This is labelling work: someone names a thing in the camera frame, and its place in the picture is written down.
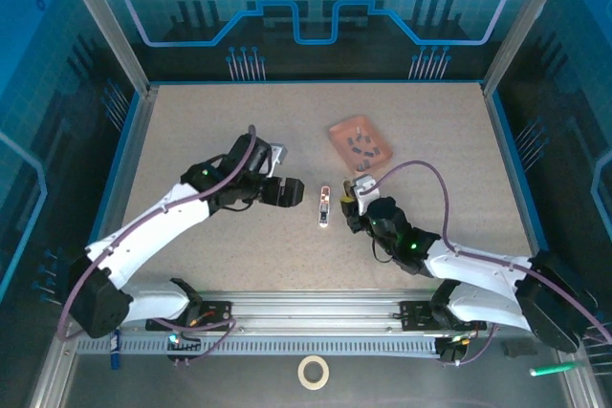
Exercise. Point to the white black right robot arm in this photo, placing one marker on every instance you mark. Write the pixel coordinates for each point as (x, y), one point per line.
(478, 264)

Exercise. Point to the pink plastic tray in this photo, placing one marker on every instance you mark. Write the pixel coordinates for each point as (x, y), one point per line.
(342, 133)

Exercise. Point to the aluminium side rail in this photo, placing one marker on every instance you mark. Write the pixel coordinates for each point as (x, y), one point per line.
(502, 140)
(134, 140)

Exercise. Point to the pink and white stapler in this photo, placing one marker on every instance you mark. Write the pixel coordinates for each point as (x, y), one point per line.
(324, 217)

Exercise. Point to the green pen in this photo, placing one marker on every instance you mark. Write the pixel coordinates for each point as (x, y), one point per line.
(554, 370)

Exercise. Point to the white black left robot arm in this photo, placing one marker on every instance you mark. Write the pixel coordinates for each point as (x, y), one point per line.
(153, 221)

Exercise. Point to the beige tape roll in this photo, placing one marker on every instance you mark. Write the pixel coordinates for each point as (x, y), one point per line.
(300, 372)

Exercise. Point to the black connector hub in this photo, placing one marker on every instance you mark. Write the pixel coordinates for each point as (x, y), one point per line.
(449, 353)
(184, 348)

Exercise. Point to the black sponge block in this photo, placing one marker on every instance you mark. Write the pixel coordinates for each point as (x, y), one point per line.
(518, 348)

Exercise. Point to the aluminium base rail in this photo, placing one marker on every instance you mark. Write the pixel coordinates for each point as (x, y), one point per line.
(311, 307)

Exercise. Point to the blue marker pen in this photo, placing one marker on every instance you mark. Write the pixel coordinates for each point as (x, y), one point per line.
(115, 355)

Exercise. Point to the aluminium frame post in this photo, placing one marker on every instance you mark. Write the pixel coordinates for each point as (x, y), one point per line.
(526, 21)
(105, 21)

